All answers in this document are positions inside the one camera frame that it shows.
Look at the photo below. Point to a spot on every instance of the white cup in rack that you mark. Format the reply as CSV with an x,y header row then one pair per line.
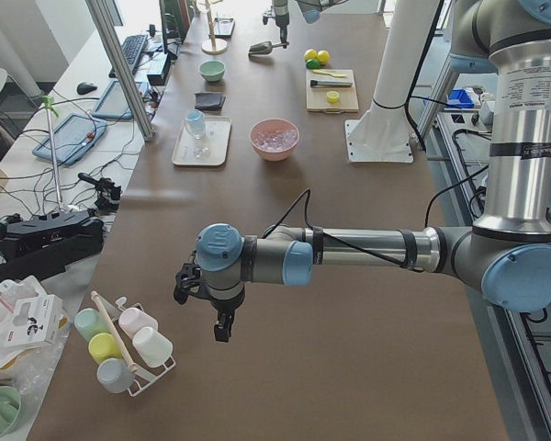
x,y
152,346

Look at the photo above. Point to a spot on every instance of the black device case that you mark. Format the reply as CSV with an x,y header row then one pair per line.
x,y
45,244

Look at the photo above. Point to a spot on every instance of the pile of ice cubes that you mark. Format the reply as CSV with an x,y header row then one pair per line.
x,y
275,141

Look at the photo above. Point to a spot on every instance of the blue tablet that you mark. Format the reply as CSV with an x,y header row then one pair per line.
x,y
112,105
75,136

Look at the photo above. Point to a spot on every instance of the bamboo cutting board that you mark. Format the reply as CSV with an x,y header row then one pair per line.
x,y
316,97

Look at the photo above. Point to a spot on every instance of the grey folded cloth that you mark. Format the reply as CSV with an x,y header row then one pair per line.
x,y
209,101

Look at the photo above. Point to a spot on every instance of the black keyboard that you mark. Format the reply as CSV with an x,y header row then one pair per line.
x,y
133,47

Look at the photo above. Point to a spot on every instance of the yellow plastic knife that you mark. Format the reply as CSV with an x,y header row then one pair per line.
x,y
329,73

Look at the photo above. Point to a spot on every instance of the blue tablet far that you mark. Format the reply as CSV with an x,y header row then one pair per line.
x,y
112,105

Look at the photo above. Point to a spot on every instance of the white wire cup rack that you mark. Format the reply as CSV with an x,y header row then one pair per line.
x,y
144,376

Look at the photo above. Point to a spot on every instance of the wooden rack handle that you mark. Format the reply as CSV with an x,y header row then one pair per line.
x,y
97,300

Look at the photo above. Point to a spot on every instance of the black framed tray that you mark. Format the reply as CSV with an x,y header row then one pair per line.
x,y
223,27

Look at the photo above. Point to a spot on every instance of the lemon half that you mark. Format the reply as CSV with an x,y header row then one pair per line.
x,y
333,96

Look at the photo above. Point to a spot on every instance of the black computer mouse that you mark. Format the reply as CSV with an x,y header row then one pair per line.
x,y
85,88

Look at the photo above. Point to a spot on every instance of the green lime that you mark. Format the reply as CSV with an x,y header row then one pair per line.
x,y
312,64

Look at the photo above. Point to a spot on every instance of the cream serving tray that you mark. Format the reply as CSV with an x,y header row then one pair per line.
x,y
210,150

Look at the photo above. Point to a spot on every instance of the blue tablet near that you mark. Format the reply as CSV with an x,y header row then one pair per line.
x,y
75,136

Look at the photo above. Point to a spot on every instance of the green bowl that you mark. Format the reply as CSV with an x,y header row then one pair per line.
x,y
212,71

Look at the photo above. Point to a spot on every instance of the wooden mug stand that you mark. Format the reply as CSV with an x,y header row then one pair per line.
x,y
212,45

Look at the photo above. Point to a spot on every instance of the pink cup in rack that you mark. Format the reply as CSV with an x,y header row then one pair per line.
x,y
133,319

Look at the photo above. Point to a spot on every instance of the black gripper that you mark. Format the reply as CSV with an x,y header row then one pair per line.
x,y
282,20
224,313

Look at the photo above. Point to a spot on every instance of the clear wine glass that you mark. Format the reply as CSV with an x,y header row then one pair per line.
x,y
201,148

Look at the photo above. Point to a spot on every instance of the blue parts bin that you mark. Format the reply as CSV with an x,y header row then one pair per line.
x,y
462,98

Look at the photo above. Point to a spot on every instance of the aluminium frame post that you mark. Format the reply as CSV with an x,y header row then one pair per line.
x,y
105,28

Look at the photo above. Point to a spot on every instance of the green cup in rack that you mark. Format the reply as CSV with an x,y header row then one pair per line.
x,y
88,322

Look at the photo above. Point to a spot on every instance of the light blue cup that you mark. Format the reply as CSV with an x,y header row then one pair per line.
x,y
195,123

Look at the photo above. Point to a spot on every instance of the yellow cup in rack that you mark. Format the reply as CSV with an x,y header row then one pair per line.
x,y
103,346

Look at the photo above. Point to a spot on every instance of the grey cup in rack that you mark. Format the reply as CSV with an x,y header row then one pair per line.
x,y
114,375

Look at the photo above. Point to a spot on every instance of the white product box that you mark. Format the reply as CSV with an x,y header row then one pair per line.
x,y
35,322

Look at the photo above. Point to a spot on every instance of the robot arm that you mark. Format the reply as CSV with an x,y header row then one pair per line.
x,y
505,254
279,12

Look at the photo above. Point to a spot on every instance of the whole lemon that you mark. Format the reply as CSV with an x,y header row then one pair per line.
x,y
310,54
323,57

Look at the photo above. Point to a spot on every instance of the steel muddler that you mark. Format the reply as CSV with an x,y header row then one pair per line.
x,y
313,83

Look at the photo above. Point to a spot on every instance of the steel ice scoop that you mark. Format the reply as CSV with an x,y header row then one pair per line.
x,y
263,48

